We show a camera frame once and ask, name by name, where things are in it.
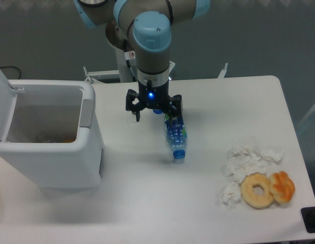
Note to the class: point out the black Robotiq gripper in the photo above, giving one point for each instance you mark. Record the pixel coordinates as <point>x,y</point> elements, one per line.
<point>153,98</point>

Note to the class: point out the blue plastic water bottle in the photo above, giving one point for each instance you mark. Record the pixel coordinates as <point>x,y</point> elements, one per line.
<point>176,136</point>

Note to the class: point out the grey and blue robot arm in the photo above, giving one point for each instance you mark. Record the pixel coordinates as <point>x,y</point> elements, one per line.
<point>153,69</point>

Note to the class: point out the blue bottle cap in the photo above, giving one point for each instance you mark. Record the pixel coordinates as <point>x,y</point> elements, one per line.
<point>157,111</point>

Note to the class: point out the small white round cap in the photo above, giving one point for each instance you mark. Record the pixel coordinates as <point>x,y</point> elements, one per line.
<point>133,120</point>

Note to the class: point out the large crumpled white tissue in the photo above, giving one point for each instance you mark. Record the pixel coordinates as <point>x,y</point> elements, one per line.
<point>246,160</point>

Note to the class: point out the white open trash bin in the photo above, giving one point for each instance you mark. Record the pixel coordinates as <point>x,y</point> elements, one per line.
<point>49,132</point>

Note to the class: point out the small crumpled white tissue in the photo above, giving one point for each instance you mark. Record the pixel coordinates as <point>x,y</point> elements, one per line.
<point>231,195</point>

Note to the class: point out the orange glazed twisted pastry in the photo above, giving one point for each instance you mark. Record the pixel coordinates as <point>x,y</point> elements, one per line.
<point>281,187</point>

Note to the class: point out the black device at table edge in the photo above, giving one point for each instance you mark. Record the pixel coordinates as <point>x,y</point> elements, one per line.
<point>308,215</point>

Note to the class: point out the plain ring donut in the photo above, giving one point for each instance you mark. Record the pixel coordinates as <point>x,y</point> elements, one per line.
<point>255,191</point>

